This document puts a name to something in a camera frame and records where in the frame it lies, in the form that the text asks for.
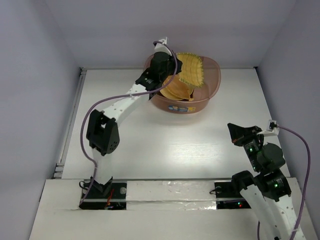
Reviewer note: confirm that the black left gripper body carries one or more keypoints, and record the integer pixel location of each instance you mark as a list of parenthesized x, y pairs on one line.
[(171, 68)]

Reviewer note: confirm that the white foam board front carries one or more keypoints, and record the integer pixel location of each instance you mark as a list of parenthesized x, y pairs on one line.
[(155, 210)]

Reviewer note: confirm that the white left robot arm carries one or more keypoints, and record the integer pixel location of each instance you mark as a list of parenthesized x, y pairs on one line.
[(105, 116)]

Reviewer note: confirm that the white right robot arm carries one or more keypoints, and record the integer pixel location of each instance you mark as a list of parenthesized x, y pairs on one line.
[(268, 193)]

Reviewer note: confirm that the leaf shaped yellow dish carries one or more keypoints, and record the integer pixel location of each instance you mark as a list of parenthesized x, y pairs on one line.
[(180, 88)]

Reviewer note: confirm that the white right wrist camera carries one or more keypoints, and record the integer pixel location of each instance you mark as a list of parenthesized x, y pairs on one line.
[(271, 130)]

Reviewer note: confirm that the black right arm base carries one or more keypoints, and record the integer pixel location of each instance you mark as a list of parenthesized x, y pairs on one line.
[(228, 193)]

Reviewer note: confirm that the translucent brown plastic bin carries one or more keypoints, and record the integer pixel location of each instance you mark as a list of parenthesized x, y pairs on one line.
[(181, 98)]

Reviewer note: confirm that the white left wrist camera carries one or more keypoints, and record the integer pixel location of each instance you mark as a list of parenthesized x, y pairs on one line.
[(160, 46)]

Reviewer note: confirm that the rectangular woven bamboo tray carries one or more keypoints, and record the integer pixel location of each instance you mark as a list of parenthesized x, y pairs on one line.
[(192, 70)]

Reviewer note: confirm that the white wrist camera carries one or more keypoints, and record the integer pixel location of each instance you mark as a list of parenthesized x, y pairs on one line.
[(271, 130), (160, 46)]

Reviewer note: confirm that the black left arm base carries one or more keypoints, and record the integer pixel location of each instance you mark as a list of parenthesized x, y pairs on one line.
[(108, 196)]

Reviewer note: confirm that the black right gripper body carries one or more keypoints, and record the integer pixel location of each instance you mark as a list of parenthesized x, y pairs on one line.
[(251, 144)]

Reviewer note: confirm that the round yellow plastic plate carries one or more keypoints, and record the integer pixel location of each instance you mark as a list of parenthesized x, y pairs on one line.
[(165, 93)]

